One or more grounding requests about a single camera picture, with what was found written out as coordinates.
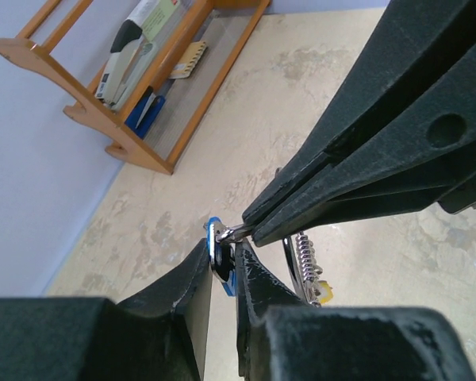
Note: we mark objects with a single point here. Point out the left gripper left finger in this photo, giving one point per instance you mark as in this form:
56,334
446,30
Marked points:
159,333

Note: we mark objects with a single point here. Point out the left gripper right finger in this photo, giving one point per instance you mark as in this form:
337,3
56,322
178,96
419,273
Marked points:
280,337

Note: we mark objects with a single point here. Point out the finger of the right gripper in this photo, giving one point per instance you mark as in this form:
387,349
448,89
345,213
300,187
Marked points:
425,155
413,45

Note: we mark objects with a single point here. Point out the bunch of metal keys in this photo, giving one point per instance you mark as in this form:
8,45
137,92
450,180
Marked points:
242,231

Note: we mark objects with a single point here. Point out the large metal keyring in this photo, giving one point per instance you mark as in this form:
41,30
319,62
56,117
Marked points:
303,268

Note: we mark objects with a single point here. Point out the blue key tag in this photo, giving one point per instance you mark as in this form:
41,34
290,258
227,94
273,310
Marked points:
221,254

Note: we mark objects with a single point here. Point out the blue stapler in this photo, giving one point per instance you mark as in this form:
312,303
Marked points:
143,115

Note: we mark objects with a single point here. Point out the small comb binding piece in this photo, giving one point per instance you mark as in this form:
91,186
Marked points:
189,60

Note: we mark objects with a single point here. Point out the wooden shelf rack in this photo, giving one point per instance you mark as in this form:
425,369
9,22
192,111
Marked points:
163,68

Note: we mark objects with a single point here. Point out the white green box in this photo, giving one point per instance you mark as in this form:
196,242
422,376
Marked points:
152,15

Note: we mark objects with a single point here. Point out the white stapler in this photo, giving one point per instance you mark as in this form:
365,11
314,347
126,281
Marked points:
130,55

